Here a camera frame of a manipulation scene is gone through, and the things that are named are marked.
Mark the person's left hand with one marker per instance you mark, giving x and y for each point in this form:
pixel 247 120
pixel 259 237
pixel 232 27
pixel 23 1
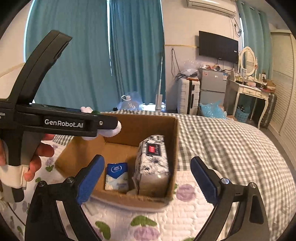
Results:
pixel 43 150

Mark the white oval vanity mirror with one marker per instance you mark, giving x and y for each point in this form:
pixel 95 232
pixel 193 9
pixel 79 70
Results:
pixel 247 64

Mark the white suitcase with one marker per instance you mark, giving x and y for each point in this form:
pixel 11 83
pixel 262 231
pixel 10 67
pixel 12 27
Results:
pixel 188 96

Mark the brown cardboard box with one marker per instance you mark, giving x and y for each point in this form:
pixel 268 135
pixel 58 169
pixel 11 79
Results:
pixel 123 148

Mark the teal woven basket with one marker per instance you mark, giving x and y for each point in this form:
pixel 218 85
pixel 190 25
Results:
pixel 242 115

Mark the teal curtain middle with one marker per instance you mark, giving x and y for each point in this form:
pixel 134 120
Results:
pixel 137 45

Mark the grey mini fridge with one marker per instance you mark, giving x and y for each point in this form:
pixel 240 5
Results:
pixel 212 86

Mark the cream sliding wardrobe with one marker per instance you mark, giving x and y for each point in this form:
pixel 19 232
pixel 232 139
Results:
pixel 283 120

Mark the teal curtain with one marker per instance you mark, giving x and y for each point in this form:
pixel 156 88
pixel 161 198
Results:
pixel 257 36
pixel 82 75
pixel 137 45

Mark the blue Vinda tissue pack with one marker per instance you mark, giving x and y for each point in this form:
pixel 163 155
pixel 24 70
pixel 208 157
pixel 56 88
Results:
pixel 117 177

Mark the teal curtain right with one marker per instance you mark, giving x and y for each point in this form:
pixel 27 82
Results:
pixel 257 36

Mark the white air conditioner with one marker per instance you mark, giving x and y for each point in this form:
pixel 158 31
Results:
pixel 226 8

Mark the blue bubble wrap bag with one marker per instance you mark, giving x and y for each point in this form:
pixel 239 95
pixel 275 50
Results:
pixel 213 110

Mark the white floral quilted blanket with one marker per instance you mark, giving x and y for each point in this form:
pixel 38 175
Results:
pixel 181 220

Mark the white floor mop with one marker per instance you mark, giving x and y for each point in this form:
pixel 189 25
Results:
pixel 159 96

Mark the clear water jug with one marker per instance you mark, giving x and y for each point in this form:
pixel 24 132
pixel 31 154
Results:
pixel 130 101

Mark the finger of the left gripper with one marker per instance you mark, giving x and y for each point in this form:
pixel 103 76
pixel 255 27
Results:
pixel 62 121

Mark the dark striped suitcase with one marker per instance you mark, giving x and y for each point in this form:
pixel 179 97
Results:
pixel 272 99

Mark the teal curtain left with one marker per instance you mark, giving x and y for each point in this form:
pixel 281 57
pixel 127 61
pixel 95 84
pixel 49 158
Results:
pixel 82 75

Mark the black wall television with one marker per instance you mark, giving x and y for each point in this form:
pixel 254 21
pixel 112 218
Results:
pixel 218 47

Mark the grey checked bed sheet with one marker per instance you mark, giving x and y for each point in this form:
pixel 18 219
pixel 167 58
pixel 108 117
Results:
pixel 243 154

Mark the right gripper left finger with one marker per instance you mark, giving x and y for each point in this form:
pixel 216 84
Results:
pixel 44 221

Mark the floral large tissue pack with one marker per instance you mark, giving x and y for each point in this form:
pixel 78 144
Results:
pixel 151 172

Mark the white dressing table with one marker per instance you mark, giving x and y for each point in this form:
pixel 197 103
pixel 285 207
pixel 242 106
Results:
pixel 235 90

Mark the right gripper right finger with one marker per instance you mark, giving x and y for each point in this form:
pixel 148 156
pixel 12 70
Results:
pixel 250 221

